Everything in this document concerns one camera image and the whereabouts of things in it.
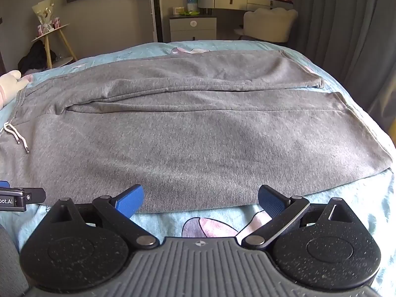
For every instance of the white nightstand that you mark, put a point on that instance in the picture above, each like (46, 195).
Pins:
(192, 27)

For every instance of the grey white dressing table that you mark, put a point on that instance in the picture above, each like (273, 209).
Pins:
(247, 0)

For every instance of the person's grey clothing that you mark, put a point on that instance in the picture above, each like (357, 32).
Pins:
(9, 260)

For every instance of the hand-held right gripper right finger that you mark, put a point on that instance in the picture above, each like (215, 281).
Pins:
(270, 201)

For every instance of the white shell-back chair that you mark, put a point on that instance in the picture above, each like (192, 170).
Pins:
(269, 23)

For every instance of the wrapped flower bouquet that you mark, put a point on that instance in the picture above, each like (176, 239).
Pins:
(44, 14)

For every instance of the grey pants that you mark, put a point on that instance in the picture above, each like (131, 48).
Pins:
(185, 136)

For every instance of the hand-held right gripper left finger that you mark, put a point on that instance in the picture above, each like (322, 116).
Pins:
(131, 199)

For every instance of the dark cloth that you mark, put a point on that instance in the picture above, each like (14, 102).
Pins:
(35, 57)

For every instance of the wooden round stool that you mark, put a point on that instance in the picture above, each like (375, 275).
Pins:
(54, 37)

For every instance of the tall white floor appliance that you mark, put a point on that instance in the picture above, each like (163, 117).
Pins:
(154, 6)

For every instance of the grey curtain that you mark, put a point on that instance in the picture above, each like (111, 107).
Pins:
(346, 31)

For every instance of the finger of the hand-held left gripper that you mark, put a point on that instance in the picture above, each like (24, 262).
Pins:
(35, 196)

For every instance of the green item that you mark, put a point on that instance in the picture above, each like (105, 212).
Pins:
(189, 13)

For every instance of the light blue box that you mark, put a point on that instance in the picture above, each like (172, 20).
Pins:
(192, 3)

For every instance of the light blue printed bedsheet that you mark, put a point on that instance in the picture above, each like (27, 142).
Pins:
(355, 198)

